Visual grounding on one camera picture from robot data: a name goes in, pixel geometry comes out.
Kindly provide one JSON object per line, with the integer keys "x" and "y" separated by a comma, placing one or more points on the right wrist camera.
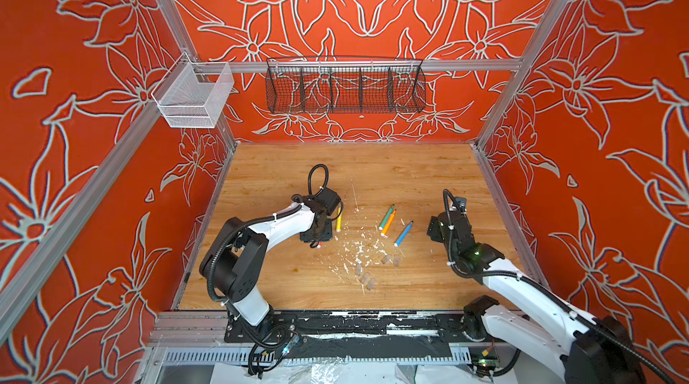
{"x": 459, "y": 204}

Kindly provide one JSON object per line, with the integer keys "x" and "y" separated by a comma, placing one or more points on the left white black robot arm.
{"x": 233, "y": 263}

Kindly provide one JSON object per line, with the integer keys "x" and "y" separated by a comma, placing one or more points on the grey slotted cable duct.
{"x": 239, "y": 356}

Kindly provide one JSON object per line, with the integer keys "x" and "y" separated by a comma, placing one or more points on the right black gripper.
{"x": 441, "y": 232}

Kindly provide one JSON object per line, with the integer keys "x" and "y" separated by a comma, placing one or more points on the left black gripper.
{"x": 315, "y": 233}

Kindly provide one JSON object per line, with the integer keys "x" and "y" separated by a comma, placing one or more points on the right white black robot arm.
{"x": 574, "y": 344}

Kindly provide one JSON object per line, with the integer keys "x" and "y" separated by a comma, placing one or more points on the orange marker pen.
{"x": 388, "y": 222}

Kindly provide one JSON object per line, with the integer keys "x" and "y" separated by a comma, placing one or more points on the green marker pen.
{"x": 386, "y": 217}

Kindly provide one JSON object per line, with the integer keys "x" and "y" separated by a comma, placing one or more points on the white mesh basket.
{"x": 193, "y": 94}

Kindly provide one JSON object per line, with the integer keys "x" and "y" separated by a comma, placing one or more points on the black wire basket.
{"x": 345, "y": 85}

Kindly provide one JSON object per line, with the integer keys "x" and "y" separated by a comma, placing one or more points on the blue marker pen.
{"x": 403, "y": 234}

